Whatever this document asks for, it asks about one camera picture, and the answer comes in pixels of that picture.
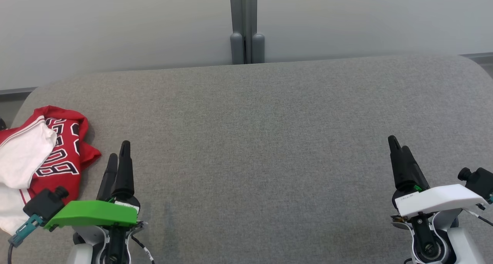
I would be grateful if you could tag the grey cylindrical post cap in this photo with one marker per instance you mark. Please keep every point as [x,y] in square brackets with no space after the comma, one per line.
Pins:
[237,48]
[258,48]

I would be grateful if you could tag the grey partition post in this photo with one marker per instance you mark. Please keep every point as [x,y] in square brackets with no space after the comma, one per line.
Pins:
[243,10]

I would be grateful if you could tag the red white basketball jersey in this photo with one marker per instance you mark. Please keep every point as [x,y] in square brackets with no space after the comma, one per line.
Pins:
[57,160]

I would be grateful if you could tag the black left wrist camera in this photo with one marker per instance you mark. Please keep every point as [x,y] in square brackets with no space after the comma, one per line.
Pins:
[42,204]

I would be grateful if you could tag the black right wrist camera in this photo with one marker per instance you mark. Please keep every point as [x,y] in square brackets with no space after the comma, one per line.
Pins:
[481,181]

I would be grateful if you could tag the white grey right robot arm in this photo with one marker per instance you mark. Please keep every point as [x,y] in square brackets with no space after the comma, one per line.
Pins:
[462,244]

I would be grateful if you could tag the black castor wheel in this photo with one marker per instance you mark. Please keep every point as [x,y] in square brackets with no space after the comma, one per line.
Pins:
[2,124]

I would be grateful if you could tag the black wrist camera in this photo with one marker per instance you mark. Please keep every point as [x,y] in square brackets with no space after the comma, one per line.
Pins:
[481,181]
[42,204]

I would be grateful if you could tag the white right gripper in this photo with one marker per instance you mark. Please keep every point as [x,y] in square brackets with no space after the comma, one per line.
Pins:
[439,198]

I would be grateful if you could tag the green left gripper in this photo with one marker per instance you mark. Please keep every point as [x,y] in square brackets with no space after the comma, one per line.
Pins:
[92,214]

